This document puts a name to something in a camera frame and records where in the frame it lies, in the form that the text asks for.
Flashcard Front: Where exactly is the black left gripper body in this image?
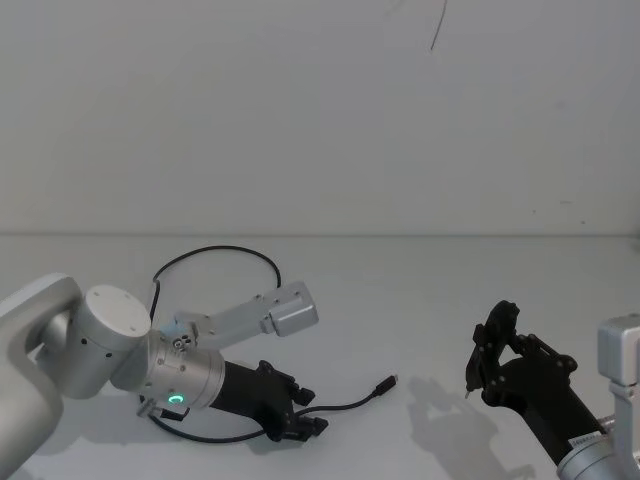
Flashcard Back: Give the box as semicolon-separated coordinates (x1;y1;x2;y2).
211;359;297;443

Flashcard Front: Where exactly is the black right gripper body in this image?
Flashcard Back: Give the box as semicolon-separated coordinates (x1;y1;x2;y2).
480;355;603;464

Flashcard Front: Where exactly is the white table cloth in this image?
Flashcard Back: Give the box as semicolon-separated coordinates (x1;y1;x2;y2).
0;233;640;480

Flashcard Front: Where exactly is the white curtain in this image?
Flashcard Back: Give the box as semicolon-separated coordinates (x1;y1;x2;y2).
0;0;640;237

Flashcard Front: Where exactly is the black cable with plug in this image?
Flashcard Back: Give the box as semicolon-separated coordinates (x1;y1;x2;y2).
141;373;400;443

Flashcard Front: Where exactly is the black looped wrist cable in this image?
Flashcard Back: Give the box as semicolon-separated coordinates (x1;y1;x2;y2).
149;244;282;318

